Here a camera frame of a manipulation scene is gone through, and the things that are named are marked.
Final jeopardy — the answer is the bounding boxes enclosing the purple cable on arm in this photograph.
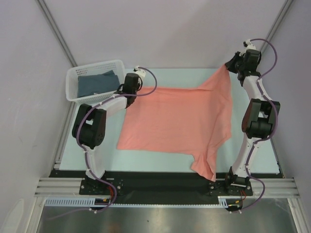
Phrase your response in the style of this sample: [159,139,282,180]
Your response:
[228,38,279,214]
[75,66,158,214]

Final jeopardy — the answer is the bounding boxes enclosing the left corner aluminium post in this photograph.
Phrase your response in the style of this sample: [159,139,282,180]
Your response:
[35,0,77,67]

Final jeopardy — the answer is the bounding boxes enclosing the aluminium frame rail front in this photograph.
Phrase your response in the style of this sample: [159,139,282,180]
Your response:
[35,178,82,197]

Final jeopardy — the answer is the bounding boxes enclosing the blue grey t shirt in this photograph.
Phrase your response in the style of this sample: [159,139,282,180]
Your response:
[77,70,120,98]

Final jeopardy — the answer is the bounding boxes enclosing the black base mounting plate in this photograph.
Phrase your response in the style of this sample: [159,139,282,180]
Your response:
[49,169,286,205]

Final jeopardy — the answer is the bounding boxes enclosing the salmon pink t shirt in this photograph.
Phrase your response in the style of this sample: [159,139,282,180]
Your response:
[117,66,233,181]

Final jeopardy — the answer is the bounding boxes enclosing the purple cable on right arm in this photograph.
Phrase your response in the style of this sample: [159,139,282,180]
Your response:
[228,38,279,214]

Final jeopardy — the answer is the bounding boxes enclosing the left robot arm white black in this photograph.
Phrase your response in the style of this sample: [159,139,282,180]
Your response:
[72,70,145,195]

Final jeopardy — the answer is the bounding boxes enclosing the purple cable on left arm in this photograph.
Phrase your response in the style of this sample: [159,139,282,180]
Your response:
[75,66,158,214]

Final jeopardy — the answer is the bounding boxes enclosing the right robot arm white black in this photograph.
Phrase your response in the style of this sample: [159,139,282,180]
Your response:
[224,49,280,195]

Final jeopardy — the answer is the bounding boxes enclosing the right corner aluminium post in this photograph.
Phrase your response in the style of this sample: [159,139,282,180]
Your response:
[266,0,294,41]

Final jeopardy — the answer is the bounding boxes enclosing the corner aluminium post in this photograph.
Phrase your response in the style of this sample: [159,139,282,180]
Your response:
[266,0,294,41]
[35,0,77,67]

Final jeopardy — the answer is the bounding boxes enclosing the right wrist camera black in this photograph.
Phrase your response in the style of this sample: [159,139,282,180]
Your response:
[240,39,262,66]

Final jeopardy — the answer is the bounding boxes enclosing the white slotted cable duct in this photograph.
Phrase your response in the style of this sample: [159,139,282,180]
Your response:
[45,197,115,206]

